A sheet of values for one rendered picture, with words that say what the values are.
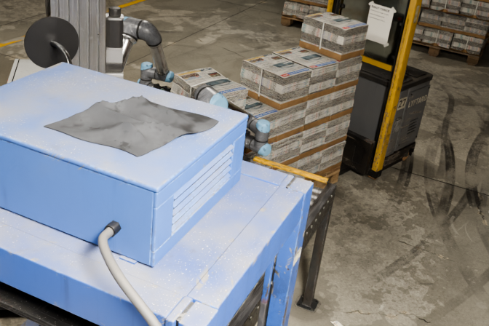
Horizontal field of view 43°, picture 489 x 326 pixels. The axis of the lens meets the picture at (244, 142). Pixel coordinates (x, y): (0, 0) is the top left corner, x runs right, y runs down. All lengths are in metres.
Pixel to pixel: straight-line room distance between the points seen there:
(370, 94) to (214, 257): 3.82
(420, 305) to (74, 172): 2.91
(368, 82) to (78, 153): 3.92
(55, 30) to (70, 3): 1.00
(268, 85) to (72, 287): 2.83
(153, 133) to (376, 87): 3.76
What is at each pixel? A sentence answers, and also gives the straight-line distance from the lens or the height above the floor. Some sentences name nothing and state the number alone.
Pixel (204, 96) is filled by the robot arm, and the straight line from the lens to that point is 3.06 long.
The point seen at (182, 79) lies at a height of 1.07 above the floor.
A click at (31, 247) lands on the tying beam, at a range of 1.43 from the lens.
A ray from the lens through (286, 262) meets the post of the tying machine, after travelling 1.82.
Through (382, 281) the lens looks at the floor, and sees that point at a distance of 4.04.
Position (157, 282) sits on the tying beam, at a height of 1.54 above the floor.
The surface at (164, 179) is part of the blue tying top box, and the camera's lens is 1.27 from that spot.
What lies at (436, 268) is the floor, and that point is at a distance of 4.31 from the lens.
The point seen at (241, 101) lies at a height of 0.98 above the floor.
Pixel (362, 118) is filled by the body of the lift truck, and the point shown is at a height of 0.40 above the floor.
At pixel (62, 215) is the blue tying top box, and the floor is 1.59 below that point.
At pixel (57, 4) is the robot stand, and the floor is 1.60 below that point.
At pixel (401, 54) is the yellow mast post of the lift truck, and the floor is 1.08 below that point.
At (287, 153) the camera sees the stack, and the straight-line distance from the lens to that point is 4.26.
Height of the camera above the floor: 2.40
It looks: 26 degrees down
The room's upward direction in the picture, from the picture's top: 7 degrees clockwise
